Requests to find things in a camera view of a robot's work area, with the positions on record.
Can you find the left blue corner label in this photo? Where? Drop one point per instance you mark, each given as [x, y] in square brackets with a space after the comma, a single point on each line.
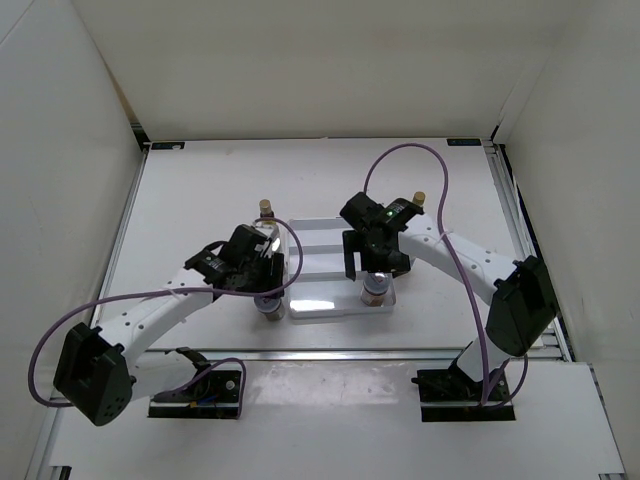
[167, 146]

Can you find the yellow sauce bottle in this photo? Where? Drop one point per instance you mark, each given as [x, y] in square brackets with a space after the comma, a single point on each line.
[266, 213]
[419, 198]

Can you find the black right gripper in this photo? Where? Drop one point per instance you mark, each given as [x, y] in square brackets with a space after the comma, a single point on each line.
[353, 242]

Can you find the right blue corner label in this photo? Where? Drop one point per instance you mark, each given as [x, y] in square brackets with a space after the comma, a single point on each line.
[464, 142]

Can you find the dark spice jar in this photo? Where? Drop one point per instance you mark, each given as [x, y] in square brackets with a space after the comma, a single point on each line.
[271, 308]

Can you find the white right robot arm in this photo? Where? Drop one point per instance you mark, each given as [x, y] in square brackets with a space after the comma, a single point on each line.
[513, 301]

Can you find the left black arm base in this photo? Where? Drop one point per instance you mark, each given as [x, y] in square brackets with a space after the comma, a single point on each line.
[216, 392]

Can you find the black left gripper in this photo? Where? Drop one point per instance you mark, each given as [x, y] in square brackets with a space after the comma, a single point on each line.
[268, 280]

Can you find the white divided tray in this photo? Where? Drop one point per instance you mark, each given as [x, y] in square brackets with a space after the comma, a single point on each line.
[322, 292]

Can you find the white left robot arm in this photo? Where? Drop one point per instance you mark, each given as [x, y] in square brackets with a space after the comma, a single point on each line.
[102, 369]

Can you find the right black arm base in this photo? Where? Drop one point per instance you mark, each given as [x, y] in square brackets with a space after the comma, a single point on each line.
[444, 397]

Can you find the blue corner label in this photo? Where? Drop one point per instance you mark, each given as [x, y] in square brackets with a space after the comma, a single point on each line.
[167, 146]
[464, 142]

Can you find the pale spice jar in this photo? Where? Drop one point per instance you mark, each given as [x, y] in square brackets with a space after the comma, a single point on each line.
[374, 289]

